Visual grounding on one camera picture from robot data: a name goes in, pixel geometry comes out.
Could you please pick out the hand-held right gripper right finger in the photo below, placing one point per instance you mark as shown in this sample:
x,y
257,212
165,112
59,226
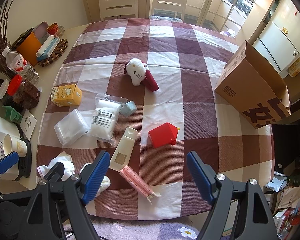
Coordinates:
x,y
200,177

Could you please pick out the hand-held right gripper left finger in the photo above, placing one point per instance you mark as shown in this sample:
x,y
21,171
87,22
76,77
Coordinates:
x,y
96,177

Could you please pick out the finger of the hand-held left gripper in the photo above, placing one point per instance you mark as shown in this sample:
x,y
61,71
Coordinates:
x,y
6,162
57,170

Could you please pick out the cream cosmetic tube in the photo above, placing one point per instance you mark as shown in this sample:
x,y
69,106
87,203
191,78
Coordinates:
x,y
122,150

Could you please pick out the clear plastic container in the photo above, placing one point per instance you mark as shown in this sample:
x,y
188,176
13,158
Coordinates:
x,y
70,127

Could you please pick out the clear zip bag of cotton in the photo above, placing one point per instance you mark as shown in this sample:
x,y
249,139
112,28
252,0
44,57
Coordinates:
x,y
105,120

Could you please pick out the light blue sponge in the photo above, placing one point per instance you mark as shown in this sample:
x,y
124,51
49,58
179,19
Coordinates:
x,y
128,108

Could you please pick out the large printed cardboard box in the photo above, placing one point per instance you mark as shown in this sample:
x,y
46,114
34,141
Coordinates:
x,y
242,85

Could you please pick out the orange container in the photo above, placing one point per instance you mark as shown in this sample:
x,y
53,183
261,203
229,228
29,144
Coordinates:
x,y
27,46

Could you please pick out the paper cup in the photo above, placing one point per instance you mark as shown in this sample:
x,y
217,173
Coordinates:
x,y
15,146

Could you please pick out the black tray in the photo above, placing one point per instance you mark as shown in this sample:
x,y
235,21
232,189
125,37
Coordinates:
x,y
23,166

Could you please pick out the pink hair roller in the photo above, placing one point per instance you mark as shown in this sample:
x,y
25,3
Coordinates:
x,y
137,181

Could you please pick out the white card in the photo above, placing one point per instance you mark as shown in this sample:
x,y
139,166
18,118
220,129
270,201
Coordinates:
x,y
28,123

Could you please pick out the green plastic holder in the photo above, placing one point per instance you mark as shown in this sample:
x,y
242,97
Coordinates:
x,y
12,113

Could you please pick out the red house-shaped box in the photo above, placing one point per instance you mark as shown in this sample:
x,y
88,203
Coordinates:
x,y
162,135

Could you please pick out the purple fluffy clothing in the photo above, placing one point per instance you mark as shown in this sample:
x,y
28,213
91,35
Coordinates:
x,y
140,230

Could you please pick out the glass jar with red lid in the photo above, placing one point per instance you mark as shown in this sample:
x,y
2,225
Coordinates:
x,y
23,92

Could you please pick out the jar with white lid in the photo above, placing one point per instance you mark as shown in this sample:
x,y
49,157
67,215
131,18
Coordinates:
x,y
3,89

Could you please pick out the yellow cartoon carton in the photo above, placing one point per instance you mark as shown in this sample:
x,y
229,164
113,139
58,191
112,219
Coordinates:
x,y
66,95

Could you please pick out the brown paper bag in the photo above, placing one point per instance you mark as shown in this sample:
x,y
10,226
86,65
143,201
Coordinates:
x,y
290,195

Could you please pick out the clear glass cup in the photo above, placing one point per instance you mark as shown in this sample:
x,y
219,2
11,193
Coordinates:
x,y
61,30
31,73

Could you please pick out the dark furniture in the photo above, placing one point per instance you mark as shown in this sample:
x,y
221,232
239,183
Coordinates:
x,y
287,142

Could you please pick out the plastic water bottle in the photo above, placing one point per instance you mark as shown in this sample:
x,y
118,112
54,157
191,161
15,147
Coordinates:
x,y
15,61

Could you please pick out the white cat plush toy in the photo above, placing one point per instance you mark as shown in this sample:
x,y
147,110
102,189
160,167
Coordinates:
x,y
136,73

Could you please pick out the wooden beaded trivet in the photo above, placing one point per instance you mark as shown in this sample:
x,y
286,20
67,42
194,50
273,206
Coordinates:
x,y
57,54

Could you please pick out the white and blue box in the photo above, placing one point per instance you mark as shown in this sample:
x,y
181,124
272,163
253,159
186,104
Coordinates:
x,y
47,46

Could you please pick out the checked tablecloth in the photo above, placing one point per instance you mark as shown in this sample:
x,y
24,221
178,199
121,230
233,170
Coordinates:
x,y
165,55

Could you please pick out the dried branches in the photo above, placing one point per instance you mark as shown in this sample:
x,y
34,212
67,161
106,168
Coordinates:
x,y
1,25

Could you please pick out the pink bowl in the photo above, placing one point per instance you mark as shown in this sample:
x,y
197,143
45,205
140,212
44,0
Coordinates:
x,y
41,28

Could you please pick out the red bowl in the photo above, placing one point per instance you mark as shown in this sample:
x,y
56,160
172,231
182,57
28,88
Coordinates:
x,y
52,29

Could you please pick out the white wastebasket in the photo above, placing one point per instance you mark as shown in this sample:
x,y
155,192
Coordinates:
x,y
227,33

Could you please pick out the yellow snack box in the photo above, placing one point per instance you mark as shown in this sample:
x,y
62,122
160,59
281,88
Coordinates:
x,y
296,66

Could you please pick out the white fridge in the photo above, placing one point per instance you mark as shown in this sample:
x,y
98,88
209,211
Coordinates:
x,y
277,37

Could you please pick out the patterned seat cushion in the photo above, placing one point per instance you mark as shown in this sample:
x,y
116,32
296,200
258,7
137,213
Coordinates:
x,y
166,18

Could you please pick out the black microwave oven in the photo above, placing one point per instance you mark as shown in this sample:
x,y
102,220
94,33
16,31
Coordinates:
x,y
243,3

